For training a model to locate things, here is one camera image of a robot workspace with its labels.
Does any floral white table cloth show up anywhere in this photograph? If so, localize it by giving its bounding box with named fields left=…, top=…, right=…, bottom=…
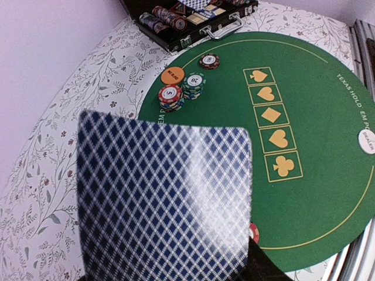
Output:
left=0, top=0, right=355, bottom=281

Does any orange blind button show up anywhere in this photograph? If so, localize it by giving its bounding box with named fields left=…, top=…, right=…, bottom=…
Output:
left=161, top=67, right=185, bottom=85

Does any dark maroon chip stack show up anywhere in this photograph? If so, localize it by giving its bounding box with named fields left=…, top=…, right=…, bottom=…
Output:
left=199, top=53, right=220, bottom=70

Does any white dealer button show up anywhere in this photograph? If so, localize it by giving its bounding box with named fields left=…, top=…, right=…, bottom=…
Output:
left=358, top=129, right=375, bottom=155

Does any green white chip stack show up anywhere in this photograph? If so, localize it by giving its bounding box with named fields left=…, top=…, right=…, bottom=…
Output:
left=182, top=73, right=206, bottom=100

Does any black poker chip case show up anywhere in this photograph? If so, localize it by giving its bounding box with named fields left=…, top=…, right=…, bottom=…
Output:
left=120, top=1, right=258, bottom=52

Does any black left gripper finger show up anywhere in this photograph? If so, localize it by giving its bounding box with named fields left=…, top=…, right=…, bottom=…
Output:
left=240, top=238, right=290, bottom=281

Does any blue playing card deck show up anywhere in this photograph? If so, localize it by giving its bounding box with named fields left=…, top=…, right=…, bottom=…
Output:
left=77, top=111, right=252, bottom=280

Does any round green poker mat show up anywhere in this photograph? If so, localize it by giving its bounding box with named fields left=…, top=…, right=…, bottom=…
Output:
left=139, top=32, right=374, bottom=272

